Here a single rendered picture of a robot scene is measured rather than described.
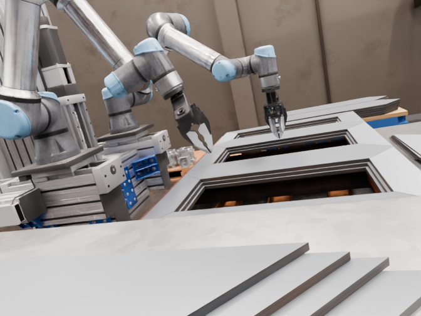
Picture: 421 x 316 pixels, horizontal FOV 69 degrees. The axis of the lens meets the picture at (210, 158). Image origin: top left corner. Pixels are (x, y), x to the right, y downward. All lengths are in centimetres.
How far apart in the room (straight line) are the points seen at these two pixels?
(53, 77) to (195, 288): 131
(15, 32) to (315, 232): 93
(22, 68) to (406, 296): 99
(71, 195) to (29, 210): 14
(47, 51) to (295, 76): 405
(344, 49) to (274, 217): 483
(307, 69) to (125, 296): 489
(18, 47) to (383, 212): 95
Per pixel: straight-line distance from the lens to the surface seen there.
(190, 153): 409
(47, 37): 145
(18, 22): 103
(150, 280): 21
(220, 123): 517
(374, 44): 516
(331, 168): 105
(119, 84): 92
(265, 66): 122
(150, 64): 90
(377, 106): 198
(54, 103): 118
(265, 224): 29
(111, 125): 159
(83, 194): 113
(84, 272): 25
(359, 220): 28
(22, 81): 104
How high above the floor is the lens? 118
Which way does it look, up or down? 14 degrees down
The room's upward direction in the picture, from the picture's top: 13 degrees counter-clockwise
